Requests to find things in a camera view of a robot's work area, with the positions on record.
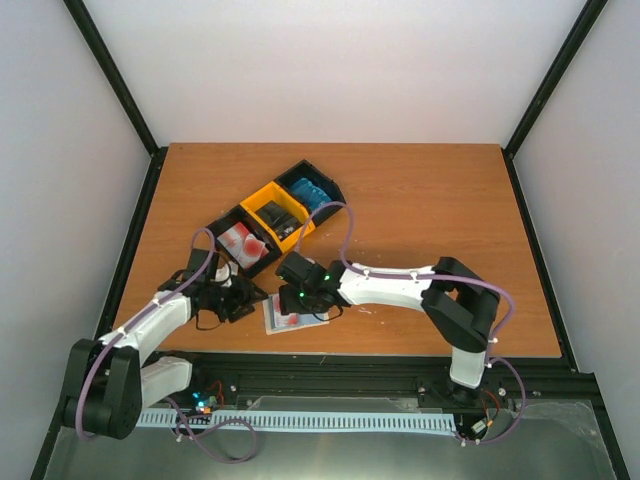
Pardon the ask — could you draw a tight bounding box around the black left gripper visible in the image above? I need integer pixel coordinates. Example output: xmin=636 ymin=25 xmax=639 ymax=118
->
xmin=206 ymin=276 xmax=269 ymax=324

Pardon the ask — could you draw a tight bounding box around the black vip card stack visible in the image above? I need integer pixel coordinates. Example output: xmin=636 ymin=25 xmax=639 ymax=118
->
xmin=256 ymin=200 xmax=302 ymax=241

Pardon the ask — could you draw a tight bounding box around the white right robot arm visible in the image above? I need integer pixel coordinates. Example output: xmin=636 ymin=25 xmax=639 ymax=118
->
xmin=276 ymin=252 xmax=500 ymax=390

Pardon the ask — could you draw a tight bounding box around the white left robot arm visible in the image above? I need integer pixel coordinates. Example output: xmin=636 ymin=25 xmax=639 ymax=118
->
xmin=60 ymin=249 xmax=268 ymax=439

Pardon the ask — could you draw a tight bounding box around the red white card stack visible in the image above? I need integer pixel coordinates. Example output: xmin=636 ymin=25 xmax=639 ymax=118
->
xmin=218 ymin=222 xmax=269 ymax=269

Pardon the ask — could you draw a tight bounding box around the black bin with red cards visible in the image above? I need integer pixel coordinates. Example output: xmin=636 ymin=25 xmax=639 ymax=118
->
xmin=207 ymin=205 xmax=282 ymax=278

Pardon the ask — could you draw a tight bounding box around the blue card stack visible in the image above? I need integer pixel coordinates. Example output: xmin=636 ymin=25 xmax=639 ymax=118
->
xmin=289 ymin=177 xmax=332 ymax=211

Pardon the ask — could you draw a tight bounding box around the black bin with blue cards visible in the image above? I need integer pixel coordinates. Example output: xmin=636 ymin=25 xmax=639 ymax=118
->
xmin=273 ymin=160 xmax=345 ymax=239

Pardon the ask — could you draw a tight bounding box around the yellow plastic bin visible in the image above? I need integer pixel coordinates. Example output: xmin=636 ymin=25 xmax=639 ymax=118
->
xmin=240 ymin=181 xmax=315 ymax=252

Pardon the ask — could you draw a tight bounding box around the black aluminium table frame rail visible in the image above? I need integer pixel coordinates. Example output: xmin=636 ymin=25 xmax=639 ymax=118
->
xmin=64 ymin=349 xmax=601 ymax=416

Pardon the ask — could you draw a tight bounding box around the light blue slotted cable duct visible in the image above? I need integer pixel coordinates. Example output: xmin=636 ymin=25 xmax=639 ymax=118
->
xmin=134 ymin=405 xmax=459 ymax=435

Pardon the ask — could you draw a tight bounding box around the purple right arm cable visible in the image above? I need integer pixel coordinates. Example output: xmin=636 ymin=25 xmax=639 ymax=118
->
xmin=292 ymin=201 xmax=527 ymax=446

